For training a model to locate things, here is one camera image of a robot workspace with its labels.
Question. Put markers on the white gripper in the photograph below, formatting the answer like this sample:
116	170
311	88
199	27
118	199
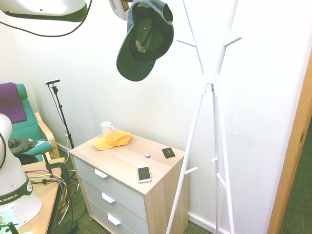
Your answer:
117	8

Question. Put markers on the dark grey baseball cap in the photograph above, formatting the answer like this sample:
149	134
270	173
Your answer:
136	68

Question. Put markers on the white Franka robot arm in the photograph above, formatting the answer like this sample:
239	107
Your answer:
9	170

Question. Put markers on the orange baseball cap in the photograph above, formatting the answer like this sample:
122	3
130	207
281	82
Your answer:
114	141

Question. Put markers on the black tripod stand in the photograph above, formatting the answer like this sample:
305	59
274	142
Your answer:
61	109

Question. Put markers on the white coat rack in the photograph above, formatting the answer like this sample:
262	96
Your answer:
210	78

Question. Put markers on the white mug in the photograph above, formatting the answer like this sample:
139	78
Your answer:
106	126

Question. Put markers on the purple cloth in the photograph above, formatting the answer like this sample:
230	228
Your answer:
11	102

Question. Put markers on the wooden dresser with grey drawers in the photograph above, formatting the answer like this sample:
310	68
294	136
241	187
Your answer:
126	156

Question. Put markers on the black card with lettering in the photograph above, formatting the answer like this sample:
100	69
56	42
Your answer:
168	153

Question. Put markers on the dark olive garment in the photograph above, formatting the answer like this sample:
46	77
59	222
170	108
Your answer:
22	143

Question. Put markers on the white smartphone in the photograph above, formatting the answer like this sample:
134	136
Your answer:
144	173

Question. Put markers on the dark metal clamp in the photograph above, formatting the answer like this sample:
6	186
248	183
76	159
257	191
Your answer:
62	168

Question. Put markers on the black camera bar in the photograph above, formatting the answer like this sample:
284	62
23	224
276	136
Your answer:
52	81

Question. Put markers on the green armchair with wooden frame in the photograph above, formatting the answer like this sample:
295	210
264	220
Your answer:
24	131

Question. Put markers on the wooden door frame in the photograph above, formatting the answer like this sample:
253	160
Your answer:
290	158

